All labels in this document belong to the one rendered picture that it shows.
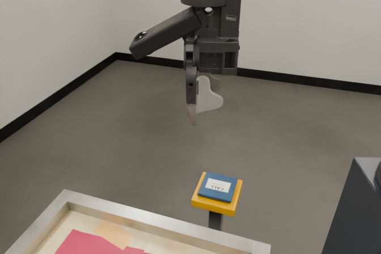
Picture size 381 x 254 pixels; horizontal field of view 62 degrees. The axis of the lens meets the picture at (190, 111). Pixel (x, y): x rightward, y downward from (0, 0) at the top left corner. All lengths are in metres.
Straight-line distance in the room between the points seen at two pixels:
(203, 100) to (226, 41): 0.10
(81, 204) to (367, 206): 0.69
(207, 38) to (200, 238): 0.51
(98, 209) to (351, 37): 3.28
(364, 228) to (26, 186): 2.27
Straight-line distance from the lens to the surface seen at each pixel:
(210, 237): 0.84
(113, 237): 0.90
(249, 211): 2.24
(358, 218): 0.81
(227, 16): 0.48
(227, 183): 0.99
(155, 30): 0.50
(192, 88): 0.48
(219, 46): 0.47
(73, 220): 0.96
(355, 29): 3.77
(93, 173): 2.57
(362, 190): 0.78
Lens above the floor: 1.65
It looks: 31 degrees down
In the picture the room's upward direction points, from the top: straight up
